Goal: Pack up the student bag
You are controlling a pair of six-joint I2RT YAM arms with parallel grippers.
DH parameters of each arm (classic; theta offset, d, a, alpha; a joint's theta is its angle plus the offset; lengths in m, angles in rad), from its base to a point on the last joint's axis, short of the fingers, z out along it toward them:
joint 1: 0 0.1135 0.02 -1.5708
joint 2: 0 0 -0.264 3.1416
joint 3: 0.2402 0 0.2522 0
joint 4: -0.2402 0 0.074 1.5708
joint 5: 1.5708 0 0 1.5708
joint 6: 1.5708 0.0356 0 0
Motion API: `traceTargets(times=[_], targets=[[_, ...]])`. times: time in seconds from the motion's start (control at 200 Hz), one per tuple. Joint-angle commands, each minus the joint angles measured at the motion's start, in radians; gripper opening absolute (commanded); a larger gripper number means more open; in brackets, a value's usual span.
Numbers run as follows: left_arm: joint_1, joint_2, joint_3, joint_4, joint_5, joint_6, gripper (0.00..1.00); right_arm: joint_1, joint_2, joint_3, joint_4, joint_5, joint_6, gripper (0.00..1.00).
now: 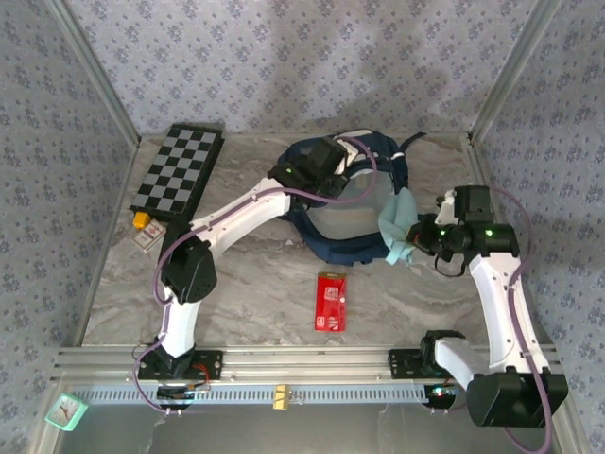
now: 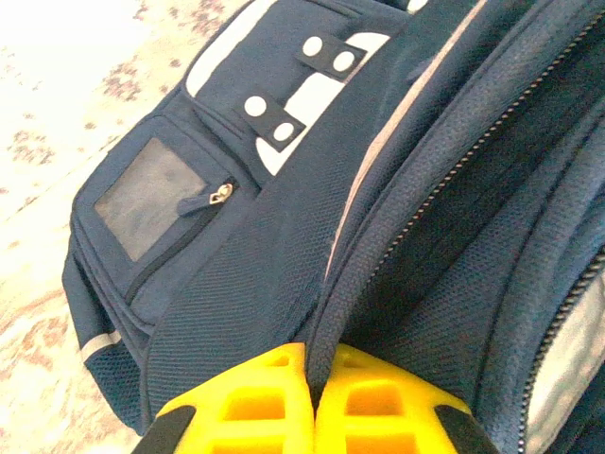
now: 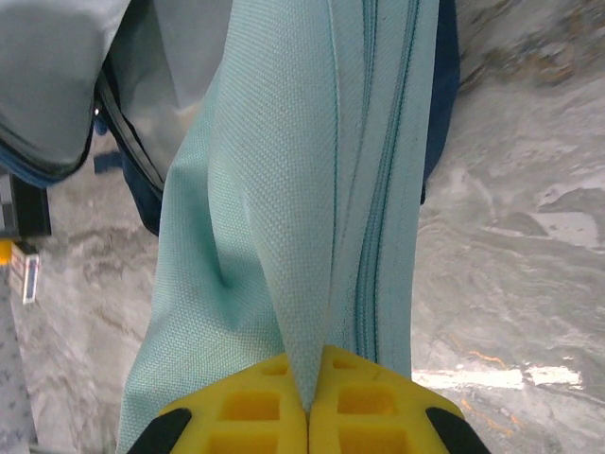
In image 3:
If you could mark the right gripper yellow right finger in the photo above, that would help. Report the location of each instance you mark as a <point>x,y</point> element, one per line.
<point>373,411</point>

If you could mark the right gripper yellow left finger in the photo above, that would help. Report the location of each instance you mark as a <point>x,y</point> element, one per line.
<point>246,411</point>

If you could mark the light teal zip pouch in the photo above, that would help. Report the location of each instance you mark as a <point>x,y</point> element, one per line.
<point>293,189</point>

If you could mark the navy blue backpack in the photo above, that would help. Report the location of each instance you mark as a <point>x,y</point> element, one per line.
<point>42,94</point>

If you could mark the small white printed box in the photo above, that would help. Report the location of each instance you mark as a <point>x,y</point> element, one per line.
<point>26,274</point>

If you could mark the small yellow block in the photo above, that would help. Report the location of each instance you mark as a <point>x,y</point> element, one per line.
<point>5,251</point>

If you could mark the black grey chessboard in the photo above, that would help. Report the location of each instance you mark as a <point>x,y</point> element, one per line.
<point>28,208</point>

